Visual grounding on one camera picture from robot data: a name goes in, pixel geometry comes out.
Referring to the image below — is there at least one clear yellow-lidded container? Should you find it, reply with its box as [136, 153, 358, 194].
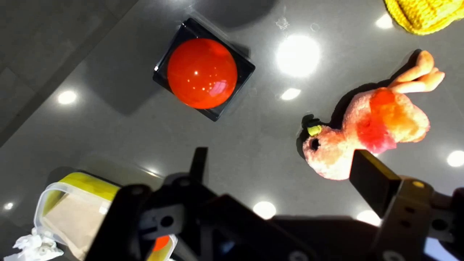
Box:
[33, 172, 119, 261]

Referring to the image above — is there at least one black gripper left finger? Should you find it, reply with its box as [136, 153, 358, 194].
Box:
[86, 147, 270, 261]

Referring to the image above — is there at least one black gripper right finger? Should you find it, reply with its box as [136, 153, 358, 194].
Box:
[349, 150, 464, 261]

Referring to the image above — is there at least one pink flamingo plush toy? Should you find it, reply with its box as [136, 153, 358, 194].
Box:
[302, 50, 445, 181]

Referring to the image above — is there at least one yellow knitted cloth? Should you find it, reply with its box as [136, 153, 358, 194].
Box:
[383, 0, 464, 36]

